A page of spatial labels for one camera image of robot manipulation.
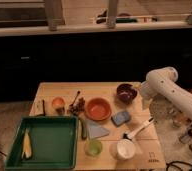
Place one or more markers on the dark maroon bowl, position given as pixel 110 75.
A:
pixel 126 93

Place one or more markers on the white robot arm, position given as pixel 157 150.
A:
pixel 163 81

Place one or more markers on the green plastic tray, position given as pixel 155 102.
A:
pixel 53 143

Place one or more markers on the dark spoon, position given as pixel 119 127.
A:
pixel 77 94

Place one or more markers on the orange bowl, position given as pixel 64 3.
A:
pixel 98 109

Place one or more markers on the brown dried bunch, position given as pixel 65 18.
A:
pixel 79 107

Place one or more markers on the blue sponge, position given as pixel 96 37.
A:
pixel 120 118

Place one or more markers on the orange topped cup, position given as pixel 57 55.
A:
pixel 58 105

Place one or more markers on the grey triangular cloth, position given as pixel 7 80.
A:
pixel 95 130

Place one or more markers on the green cucumber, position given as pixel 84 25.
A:
pixel 83 129

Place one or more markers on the black stick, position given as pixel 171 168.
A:
pixel 43 108

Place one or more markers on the green cup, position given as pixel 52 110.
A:
pixel 93 148

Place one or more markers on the white cup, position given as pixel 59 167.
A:
pixel 123 149

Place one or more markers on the yellow corn cob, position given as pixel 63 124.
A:
pixel 26 149

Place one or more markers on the spice bottle group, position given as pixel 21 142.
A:
pixel 180 120

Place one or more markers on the white handled spatula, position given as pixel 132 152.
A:
pixel 131 134

